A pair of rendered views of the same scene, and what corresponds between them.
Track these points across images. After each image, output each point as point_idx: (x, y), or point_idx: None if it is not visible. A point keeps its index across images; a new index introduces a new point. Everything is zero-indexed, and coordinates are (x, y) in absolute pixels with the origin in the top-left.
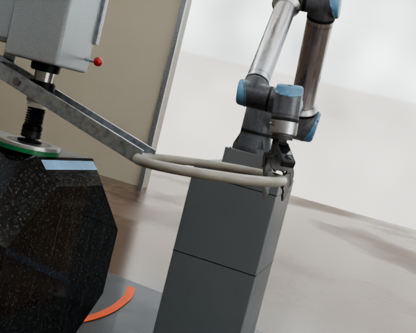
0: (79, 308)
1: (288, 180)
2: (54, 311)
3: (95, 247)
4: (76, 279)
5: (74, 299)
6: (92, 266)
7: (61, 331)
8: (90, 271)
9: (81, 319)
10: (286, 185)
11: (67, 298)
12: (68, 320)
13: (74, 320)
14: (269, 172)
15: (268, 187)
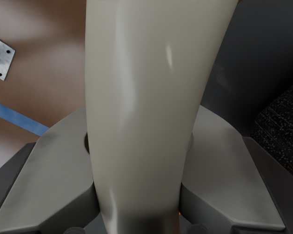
0: (264, 137)
1: (39, 171)
2: None
3: None
4: None
5: (279, 135)
6: (282, 165)
7: (274, 116)
8: (279, 160)
9: (253, 135)
10: (68, 139)
11: None
12: (272, 124)
13: (263, 129)
14: (257, 212)
15: (196, 115)
